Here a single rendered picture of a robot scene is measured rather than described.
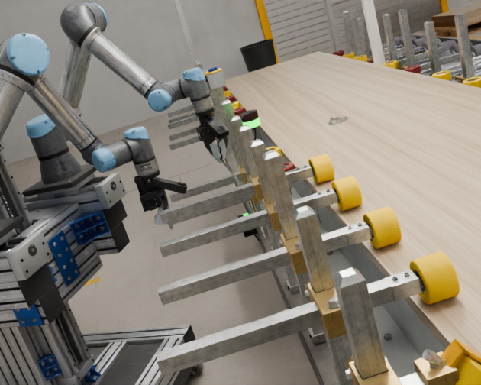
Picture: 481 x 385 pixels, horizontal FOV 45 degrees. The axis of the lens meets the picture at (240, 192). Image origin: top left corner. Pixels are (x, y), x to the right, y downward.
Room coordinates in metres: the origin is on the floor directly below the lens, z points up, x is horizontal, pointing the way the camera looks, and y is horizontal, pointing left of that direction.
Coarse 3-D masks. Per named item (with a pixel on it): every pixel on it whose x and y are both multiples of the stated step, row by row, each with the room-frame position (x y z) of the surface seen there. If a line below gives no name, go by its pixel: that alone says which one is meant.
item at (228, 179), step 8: (224, 176) 2.11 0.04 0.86; (232, 176) 2.09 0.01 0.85; (240, 176) 2.10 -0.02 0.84; (200, 184) 2.11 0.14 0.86; (208, 184) 2.09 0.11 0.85; (216, 184) 2.09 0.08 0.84; (224, 184) 2.09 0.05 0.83; (176, 192) 2.09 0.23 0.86; (192, 192) 2.09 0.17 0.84; (200, 192) 2.09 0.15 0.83; (176, 200) 2.09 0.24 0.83
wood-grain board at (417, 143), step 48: (240, 96) 3.54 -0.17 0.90; (288, 96) 3.08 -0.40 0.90; (336, 96) 2.72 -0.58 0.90; (384, 96) 2.44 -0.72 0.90; (432, 96) 2.20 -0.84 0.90; (480, 96) 2.00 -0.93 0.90; (288, 144) 2.13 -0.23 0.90; (336, 144) 1.95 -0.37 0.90; (384, 144) 1.79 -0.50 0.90; (432, 144) 1.65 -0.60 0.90; (480, 144) 1.53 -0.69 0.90; (384, 192) 1.40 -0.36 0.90; (432, 192) 1.31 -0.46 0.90; (480, 192) 1.23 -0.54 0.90; (432, 240) 1.07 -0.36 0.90; (480, 240) 1.02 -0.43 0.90; (480, 288) 0.86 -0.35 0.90; (480, 336) 0.74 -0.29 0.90
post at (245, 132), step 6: (246, 126) 1.64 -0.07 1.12; (240, 132) 1.63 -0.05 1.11; (246, 132) 1.63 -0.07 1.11; (240, 138) 1.65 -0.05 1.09; (246, 138) 1.63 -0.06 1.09; (252, 138) 1.63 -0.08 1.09; (246, 144) 1.63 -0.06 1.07; (246, 150) 1.63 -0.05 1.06; (246, 156) 1.64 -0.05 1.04; (252, 162) 1.63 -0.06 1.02; (252, 168) 1.63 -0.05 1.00; (252, 174) 1.63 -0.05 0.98; (270, 228) 1.63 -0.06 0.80; (270, 234) 1.63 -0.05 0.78; (270, 240) 1.65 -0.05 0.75; (276, 246) 1.63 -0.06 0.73
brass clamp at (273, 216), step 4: (264, 200) 1.41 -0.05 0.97; (264, 204) 1.39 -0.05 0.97; (268, 204) 1.38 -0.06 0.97; (272, 204) 1.37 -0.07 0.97; (264, 208) 1.41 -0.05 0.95; (268, 208) 1.35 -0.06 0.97; (272, 208) 1.34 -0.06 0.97; (268, 212) 1.33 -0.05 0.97; (272, 212) 1.31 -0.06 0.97; (276, 212) 1.31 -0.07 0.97; (272, 216) 1.31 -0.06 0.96; (276, 216) 1.31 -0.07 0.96; (272, 220) 1.31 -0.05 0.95; (276, 220) 1.31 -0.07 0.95; (272, 224) 1.31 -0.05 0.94; (276, 224) 1.31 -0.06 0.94; (280, 224) 1.31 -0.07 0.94; (276, 228) 1.31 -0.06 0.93; (280, 228) 1.31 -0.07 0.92
